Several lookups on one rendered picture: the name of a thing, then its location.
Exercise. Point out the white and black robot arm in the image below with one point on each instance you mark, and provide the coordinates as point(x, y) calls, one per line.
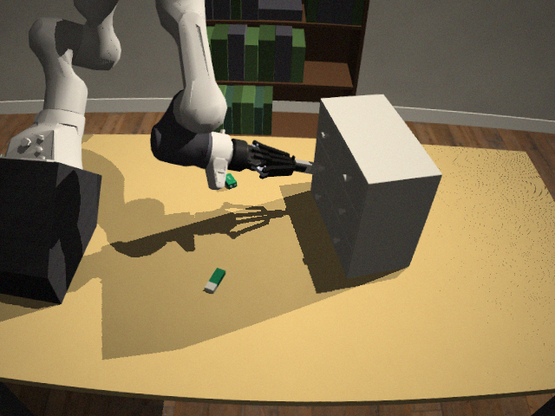
point(200, 107)

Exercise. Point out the grey drawer front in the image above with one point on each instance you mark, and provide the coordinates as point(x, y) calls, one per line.
point(339, 239)
point(352, 178)
point(326, 170)
point(321, 197)
point(329, 135)
point(345, 211)

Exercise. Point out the grey chest of drawers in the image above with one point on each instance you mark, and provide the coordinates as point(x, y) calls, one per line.
point(401, 178)

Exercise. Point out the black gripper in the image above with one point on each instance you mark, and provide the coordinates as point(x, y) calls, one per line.
point(243, 158)

